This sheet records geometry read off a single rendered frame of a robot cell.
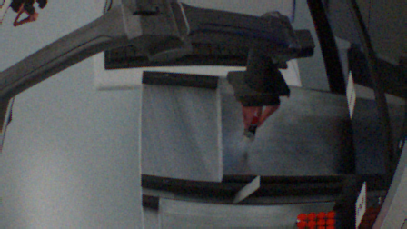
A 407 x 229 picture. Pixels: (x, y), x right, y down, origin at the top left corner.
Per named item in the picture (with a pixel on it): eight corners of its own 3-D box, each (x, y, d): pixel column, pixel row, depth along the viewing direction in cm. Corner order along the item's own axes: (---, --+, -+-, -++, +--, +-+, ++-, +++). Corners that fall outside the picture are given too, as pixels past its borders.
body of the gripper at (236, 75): (289, 100, 200) (295, 69, 195) (236, 104, 197) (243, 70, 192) (278, 76, 204) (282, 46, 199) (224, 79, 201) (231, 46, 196)
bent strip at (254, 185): (253, 198, 199) (260, 175, 195) (253, 208, 196) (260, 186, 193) (173, 193, 197) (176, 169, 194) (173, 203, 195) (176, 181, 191)
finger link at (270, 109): (273, 136, 204) (282, 96, 198) (236, 141, 202) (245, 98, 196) (263, 111, 209) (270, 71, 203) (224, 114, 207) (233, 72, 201)
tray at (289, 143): (361, 109, 223) (362, 97, 221) (368, 184, 203) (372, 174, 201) (216, 91, 220) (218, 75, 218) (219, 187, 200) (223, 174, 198)
